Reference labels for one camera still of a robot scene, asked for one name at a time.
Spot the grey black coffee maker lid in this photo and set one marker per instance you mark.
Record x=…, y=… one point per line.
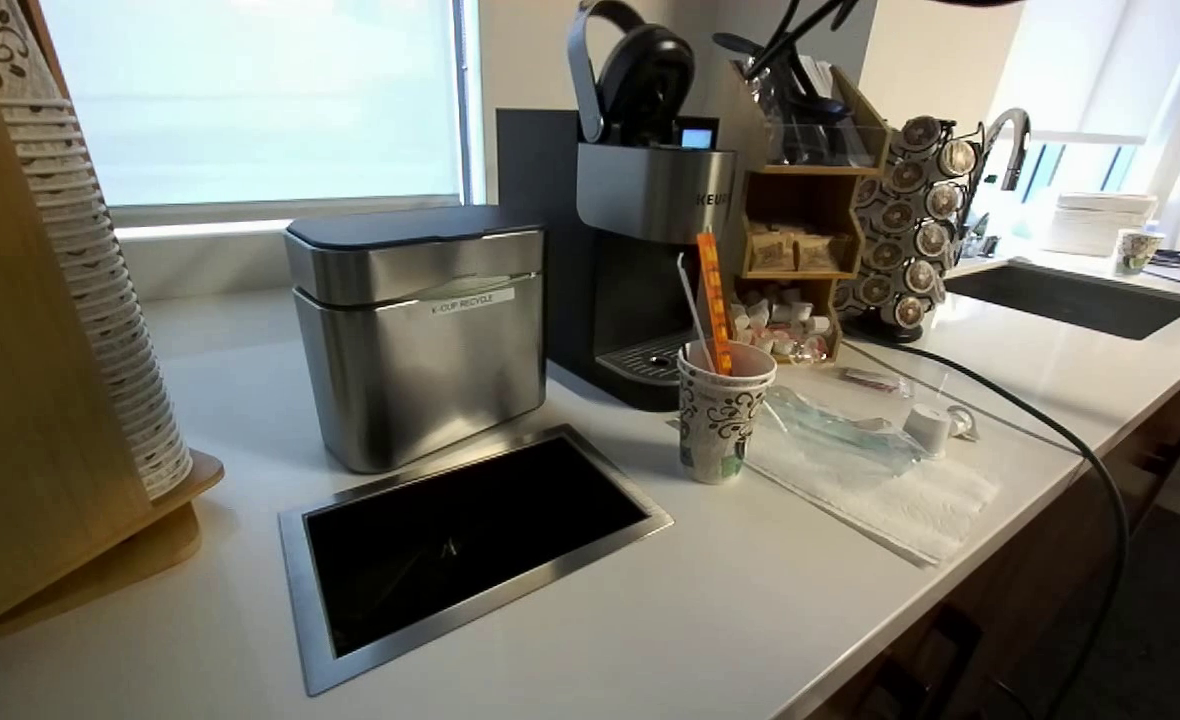
x=641, y=85

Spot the coffee pod carousel rack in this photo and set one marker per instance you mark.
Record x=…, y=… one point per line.
x=910, y=227

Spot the black steel coffee maker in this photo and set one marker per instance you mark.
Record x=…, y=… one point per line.
x=614, y=265

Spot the dark grey bin lid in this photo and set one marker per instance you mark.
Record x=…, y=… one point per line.
x=391, y=227

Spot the dark curved sink faucet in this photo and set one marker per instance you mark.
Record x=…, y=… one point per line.
x=1003, y=134

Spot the window with white blind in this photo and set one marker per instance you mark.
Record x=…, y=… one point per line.
x=1123, y=95

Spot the stack of white napkins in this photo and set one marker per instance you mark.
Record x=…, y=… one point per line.
x=1097, y=222

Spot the wooden condiment organizer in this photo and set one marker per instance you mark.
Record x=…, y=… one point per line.
x=800, y=202

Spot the small patterned paper cup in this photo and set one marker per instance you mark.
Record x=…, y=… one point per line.
x=1137, y=248

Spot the black undermount sink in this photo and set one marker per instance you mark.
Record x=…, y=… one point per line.
x=1074, y=296

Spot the brown sugar packets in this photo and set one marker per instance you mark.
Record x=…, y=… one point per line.
x=789, y=248

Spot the orange stirrer stick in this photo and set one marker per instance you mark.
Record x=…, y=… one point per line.
x=715, y=301

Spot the white stirrer stick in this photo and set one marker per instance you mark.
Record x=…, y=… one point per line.
x=694, y=305

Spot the patterned paper cup with stirrers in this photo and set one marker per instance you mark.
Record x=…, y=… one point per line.
x=721, y=423

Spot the white ribbed counter mat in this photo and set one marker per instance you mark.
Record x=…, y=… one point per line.
x=935, y=503

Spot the wooden counter cabinet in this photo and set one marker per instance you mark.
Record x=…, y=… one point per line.
x=1013, y=626

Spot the stainless steel countertop bin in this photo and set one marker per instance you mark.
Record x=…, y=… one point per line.
x=414, y=372

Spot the large bright window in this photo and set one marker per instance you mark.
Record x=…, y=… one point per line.
x=252, y=103

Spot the steel framed countertop trash chute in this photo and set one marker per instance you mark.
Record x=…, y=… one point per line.
x=468, y=532

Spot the tall stack of paper cups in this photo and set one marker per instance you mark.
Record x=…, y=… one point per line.
x=89, y=265

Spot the wooden cup dispenser stand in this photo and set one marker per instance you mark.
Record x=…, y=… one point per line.
x=12, y=401

